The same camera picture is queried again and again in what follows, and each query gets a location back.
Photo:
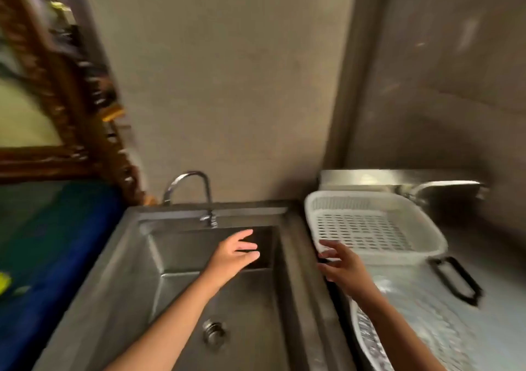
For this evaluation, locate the metal sink drain strainer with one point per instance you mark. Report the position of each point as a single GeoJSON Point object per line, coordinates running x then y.
{"type": "Point", "coordinates": [214, 333]}

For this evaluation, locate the green apple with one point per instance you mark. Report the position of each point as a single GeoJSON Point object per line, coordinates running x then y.
{"type": "Point", "coordinates": [4, 284]}

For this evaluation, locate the carved wooden frame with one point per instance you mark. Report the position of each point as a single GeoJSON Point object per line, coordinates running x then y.
{"type": "Point", "coordinates": [82, 115]}

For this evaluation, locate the blue and green tablecloth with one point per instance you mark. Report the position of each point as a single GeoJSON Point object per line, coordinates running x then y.
{"type": "Point", "coordinates": [53, 259]}

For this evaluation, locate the small white tag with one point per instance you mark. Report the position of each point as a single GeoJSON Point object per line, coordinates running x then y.
{"type": "Point", "coordinates": [21, 290]}

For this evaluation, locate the clear cut-glass plate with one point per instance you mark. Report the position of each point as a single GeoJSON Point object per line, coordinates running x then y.
{"type": "Point", "coordinates": [431, 321]}

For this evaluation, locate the curved chrome gooseneck faucet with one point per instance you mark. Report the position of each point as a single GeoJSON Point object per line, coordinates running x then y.
{"type": "Point", "coordinates": [189, 175]}

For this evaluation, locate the person's right forearm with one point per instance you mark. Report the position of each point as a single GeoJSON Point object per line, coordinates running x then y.
{"type": "Point", "coordinates": [394, 333]}

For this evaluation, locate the straight-spout chrome faucet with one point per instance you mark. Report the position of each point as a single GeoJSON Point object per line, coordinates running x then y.
{"type": "Point", "coordinates": [444, 185]}

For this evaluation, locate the person's right hand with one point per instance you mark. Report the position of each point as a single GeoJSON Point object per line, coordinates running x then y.
{"type": "Point", "coordinates": [349, 272]}

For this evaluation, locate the person's left forearm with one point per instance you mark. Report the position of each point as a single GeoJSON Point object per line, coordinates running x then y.
{"type": "Point", "coordinates": [164, 333]}

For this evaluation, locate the stainless steel sink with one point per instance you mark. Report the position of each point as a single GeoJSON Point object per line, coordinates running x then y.
{"type": "Point", "coordinates": [255, 301]}

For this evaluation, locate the stainless steel cover panel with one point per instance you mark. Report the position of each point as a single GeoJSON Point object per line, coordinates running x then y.
{"type": "Point", "coordinates": [501, 268]}

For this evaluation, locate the person's left hand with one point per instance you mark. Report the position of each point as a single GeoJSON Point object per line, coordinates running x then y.
{"type": "Point", "coordinates": [226, 259]}

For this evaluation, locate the white slotted plastic basket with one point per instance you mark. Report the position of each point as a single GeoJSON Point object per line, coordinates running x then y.
{"type": "Point", "coordinates": [370, 226]}

